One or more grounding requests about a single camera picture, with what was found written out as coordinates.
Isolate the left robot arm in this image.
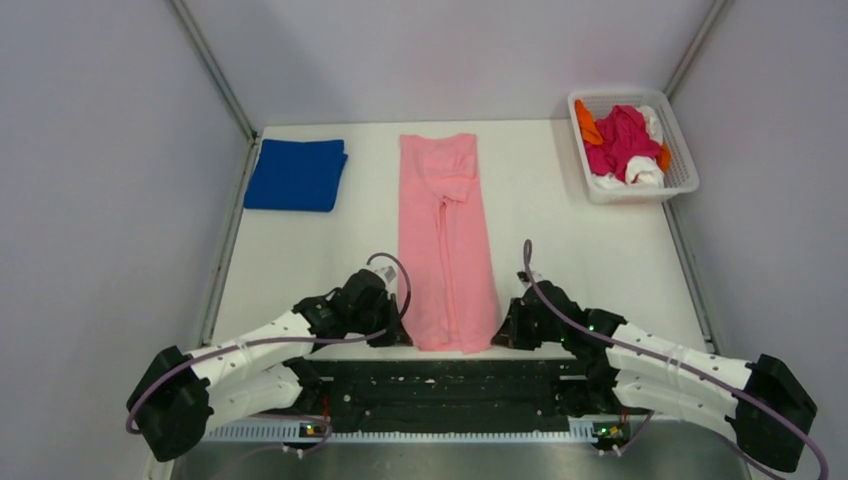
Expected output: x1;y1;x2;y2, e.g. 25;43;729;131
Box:
125;266;408;462

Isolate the white slotted cable duct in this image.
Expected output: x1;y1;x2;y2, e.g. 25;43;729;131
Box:
202;418;629;446

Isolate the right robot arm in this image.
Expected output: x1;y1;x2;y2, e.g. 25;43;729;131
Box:
492;281;818;473

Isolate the folded blue t shirt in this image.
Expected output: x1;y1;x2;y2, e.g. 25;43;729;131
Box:
243;139;348;213

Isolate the white plastic basket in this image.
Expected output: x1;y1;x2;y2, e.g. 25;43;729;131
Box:
568;88;699;204

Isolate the light pink t shirt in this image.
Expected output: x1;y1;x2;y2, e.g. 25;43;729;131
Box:
398;133;500;354

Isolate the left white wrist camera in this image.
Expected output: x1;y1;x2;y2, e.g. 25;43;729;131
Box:
373;266;397;285

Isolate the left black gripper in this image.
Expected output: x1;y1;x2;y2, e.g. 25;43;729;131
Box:
350;292;412;347

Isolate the magenta t shirt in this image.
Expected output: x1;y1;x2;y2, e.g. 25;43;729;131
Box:
582;105;662;181

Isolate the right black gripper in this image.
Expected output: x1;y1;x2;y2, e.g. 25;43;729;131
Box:
491;296;566;350

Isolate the orange cloth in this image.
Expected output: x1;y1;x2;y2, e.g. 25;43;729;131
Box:
574;99;603;146

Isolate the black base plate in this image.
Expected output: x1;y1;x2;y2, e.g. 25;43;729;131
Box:
291;357;684;439

